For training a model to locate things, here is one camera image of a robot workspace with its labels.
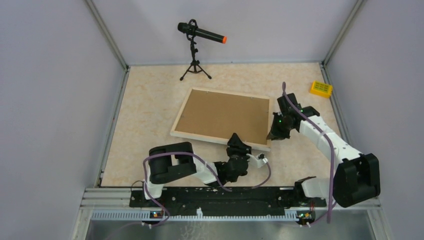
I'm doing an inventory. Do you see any light wooden picture frame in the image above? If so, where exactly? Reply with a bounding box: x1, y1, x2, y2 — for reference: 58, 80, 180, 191
170, 86, 275, 153

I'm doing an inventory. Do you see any brown cardboard backing board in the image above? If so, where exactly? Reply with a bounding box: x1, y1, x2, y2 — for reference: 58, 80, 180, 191
174, 89, 271, 146

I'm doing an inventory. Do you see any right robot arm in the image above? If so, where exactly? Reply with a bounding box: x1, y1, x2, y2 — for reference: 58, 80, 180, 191
267, 93, 381, 208

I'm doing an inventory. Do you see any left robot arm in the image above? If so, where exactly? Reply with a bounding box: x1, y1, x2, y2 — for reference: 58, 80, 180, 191
141, 133, 252, 207

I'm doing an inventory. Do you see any yellow rectangular block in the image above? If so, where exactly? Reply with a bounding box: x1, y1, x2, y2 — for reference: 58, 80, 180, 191
309, 81, 333, 99

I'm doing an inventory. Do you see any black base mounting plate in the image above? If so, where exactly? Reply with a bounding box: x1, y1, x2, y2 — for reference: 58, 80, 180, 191
129, 186, 327, 217

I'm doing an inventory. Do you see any black tripod mic stand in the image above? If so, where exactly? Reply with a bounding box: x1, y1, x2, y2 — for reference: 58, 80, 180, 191
178, 19, 212, 81

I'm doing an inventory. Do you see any black microphone orange tip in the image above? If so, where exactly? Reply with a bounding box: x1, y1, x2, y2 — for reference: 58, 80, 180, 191
177, 22, 227, 44

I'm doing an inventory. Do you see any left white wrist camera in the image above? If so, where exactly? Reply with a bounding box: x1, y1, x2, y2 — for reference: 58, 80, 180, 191
247, 153, 268, 169

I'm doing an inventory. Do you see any aluminium rail front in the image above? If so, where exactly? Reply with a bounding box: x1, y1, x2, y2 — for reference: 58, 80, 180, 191
72, 186, 394, 240

